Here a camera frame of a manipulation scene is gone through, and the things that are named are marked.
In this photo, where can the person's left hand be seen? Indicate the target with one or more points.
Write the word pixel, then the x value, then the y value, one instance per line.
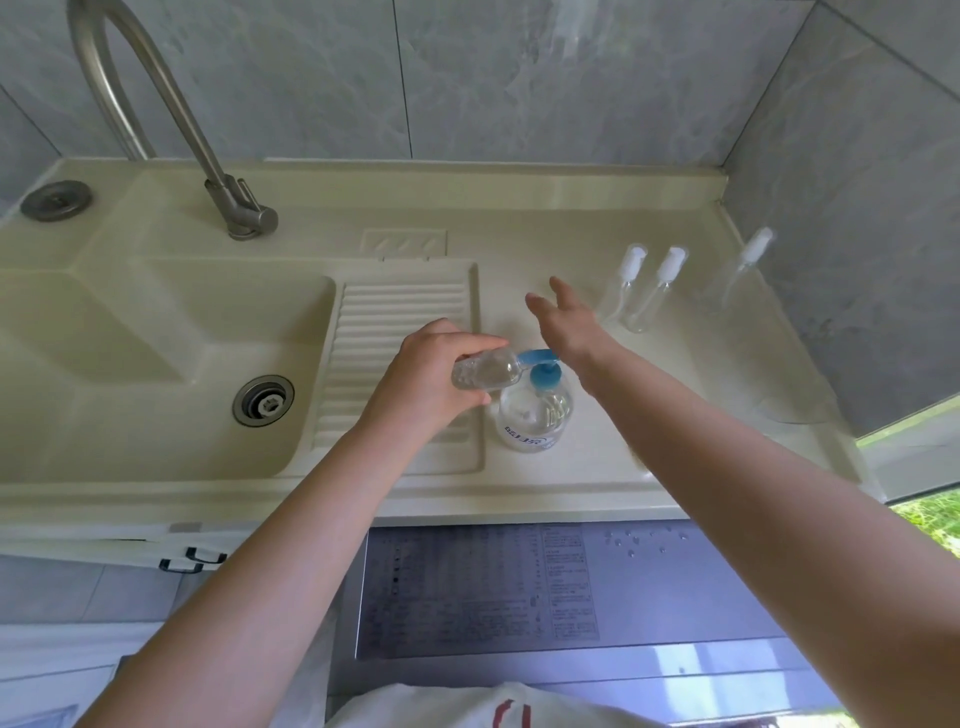
pixel 420 382

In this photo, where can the person's white shirt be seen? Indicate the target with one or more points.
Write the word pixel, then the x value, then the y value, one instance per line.
pixel 450 709

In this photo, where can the white cabinet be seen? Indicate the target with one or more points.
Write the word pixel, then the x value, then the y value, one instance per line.
pixel 75 544

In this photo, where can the white spray cap with tube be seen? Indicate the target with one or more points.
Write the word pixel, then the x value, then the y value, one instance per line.
pixel 637 454
pixel 756 245

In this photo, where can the grey washing machine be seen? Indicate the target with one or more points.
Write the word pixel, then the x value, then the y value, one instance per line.
pixel 675 600

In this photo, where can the cream sink with washboard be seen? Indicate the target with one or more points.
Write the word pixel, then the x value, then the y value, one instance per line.
pixel 90 337

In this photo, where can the person's left forearm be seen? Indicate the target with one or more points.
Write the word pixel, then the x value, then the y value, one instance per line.
pixel 232 592

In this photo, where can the glass window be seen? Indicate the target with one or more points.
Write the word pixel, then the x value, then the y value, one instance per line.
pixel 922 480

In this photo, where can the clear hand sanitizer pump bottle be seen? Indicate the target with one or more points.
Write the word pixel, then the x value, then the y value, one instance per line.
pixel 532 416

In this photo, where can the steel sink drain strainer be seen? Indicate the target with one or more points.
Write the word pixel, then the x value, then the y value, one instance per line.
pixel 262 401

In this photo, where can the round steel hole cover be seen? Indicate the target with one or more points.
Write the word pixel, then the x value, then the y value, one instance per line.
pixel 56 200

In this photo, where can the person's right hand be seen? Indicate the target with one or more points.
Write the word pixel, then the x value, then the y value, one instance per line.
pixel 577 334

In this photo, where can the person's right forearm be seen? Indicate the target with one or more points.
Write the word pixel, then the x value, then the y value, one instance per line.
pixel 772 532

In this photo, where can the curved steel faucet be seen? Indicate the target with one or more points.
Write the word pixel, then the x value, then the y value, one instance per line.
pixel 180 112

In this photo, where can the small clear bottle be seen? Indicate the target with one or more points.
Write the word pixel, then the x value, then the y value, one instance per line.
pixel 487 371
pixel 727 289
pixel 660 289
pixel 626 281

